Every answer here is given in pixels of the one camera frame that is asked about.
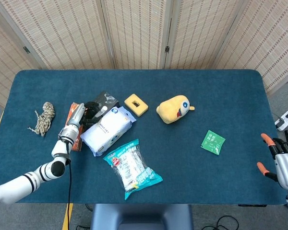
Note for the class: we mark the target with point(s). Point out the dark blue table cover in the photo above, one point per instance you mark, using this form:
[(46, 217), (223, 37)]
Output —
[(206, 95)]

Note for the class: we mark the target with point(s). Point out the black printed carton box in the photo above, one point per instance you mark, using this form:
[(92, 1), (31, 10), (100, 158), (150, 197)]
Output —
[(106, 97)]

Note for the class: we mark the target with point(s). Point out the yellow sponge with hole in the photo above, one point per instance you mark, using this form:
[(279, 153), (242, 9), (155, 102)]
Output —
[(139, 109)]

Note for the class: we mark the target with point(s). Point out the clear plastic tube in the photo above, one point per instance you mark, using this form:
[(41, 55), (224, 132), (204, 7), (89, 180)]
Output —
[(103, 110)]

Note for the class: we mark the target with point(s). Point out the woven bamboo folding screen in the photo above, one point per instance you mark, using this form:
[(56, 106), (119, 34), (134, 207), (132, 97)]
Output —
[(69, 31)]

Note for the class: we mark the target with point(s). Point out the orange cardboard box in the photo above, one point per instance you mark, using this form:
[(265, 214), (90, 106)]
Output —
[(77, 143)]

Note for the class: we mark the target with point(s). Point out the teal clear snack bag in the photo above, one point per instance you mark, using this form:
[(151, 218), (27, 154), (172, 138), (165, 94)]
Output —
[(130, 167)]

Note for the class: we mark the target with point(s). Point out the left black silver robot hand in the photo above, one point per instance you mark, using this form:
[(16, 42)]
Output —
[(75, 116)]

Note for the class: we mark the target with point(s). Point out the right orange-tipped silver robot hand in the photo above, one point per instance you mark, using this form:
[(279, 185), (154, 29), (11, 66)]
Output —
[(286, 170)]

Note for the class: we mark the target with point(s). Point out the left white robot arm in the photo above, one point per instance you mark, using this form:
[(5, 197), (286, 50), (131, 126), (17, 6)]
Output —
[(38, 175)]

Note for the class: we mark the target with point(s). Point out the green tea sachet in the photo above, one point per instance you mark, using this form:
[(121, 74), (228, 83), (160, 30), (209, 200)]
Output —
[(212, 142)]

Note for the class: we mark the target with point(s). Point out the white blue tissue pack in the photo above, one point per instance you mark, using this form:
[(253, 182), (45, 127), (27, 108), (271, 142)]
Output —
[(108, 130)]

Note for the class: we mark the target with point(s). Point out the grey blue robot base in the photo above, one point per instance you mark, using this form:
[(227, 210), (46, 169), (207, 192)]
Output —
[(141, 216)]

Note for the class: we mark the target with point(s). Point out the white power strip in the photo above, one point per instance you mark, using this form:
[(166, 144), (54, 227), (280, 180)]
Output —
[(285, 119)]

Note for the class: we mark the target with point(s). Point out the yellow plush toy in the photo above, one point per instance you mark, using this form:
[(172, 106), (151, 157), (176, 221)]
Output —
[(170, 110)]

